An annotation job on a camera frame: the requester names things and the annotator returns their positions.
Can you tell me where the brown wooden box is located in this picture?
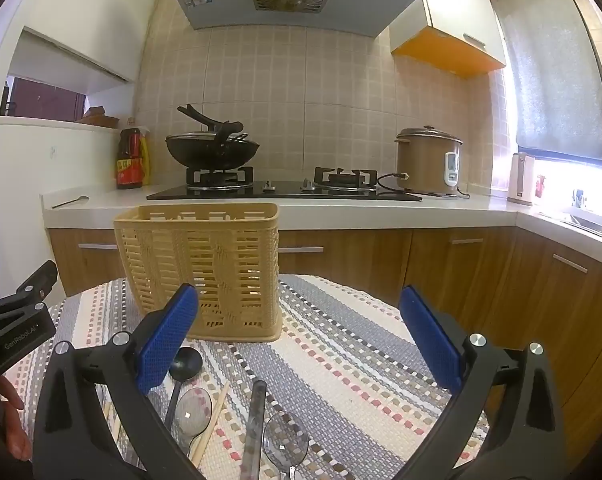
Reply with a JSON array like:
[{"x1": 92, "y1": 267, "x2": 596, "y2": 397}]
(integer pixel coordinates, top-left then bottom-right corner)
[{"x1": 76, "y1": 106, "x2": 120, "y2": 129}]

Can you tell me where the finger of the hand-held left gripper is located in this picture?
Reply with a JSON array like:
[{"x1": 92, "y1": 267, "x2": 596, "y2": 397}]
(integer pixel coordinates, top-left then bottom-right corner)
[{"x1": 16, "y1": 260, "x2": 59, "y2": 307}]

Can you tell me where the white and orange wall cabinet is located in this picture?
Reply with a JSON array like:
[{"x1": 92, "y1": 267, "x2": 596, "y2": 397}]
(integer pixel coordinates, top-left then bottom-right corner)
[{"x1": 389, "y1": 0, "x2": 508, "y2": 79}]

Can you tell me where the yellow bottle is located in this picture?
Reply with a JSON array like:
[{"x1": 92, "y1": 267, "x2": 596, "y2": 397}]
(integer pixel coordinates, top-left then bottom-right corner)
[{"x1": 140, "y1": 127, "x2": 153, "y2": 186}]

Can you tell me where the grey window blind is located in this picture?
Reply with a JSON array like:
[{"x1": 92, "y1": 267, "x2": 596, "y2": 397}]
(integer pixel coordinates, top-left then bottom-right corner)
[{"x1": 496, "y1": 0, "x2": 602, "y2": 161}]

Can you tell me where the black power cable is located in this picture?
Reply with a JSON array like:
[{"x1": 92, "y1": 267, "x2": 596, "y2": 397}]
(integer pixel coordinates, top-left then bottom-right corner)
[{"x1": 376, "y1": 172, "x2": 411, "y2": 195}]

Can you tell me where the steel sink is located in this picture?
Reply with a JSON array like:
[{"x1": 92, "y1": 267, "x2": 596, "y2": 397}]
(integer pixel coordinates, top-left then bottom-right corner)
[{"x1": 561, "y1": 212, "x2": 602, "y2": 243}]

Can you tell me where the black glass gas stove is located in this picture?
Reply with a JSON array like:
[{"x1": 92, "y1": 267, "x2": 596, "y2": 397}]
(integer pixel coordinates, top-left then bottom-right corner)
[{"x1": 146, "y1": 165, "x2": 424, "y2": 202}]

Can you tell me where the brown rice cooker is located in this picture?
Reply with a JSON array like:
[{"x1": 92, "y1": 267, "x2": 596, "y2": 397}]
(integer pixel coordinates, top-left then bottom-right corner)
[{"x1": 394, "y1": 126, "x2": 464, "y2": 197}]

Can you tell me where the dark red sauce bottle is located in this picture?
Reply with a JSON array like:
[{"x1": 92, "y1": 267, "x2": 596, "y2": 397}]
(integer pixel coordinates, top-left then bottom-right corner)
[{"x1": 116, "y1": 127, "x2": 146, "y2": 191}]

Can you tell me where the beige plastic utensil basket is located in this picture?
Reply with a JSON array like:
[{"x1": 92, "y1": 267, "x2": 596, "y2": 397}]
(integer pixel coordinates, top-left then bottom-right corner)
[{"x1": 113, "y1": 203, "x2": 282, "y2": 343}]

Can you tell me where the person's left hand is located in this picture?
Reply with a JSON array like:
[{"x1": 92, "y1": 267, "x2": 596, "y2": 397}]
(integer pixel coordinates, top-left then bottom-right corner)
[{"x1": 0, "y1": 375, "x2": 32, "y2": 461}]

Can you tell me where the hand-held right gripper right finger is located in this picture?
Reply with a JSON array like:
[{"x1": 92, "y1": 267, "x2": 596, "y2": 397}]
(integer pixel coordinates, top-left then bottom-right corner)
[{"x1": 393, "y1": 285, "x2": 567, "y2": 480}]

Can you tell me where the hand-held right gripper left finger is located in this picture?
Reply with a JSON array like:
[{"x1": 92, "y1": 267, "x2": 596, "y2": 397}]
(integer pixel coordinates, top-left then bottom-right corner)
[{"x1": 32, "y1": 282, "x2": 207, "y2": 480}]

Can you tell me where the striped woven table mat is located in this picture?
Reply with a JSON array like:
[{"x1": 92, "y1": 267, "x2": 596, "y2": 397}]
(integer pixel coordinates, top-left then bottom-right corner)
[{"x1": 1, "y1": 274, "x2": 492, "y2": 480}]

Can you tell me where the black wok with lid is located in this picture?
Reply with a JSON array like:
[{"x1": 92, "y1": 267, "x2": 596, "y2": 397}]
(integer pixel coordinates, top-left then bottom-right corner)
[{"x1": 165, "y1": 104, "x2": 261, "y2": 171}]

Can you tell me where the black spoon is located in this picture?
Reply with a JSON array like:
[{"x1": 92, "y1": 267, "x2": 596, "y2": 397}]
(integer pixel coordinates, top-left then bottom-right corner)
[{"x1": 163, "y1": 346, "x2": 203, "y2": 433}]

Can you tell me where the small metal spoon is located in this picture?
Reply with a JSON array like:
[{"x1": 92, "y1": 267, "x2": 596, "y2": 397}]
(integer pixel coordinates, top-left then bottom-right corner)
[{"x1": 51, "y1": 195, "x2": 90, "y2": 210}]

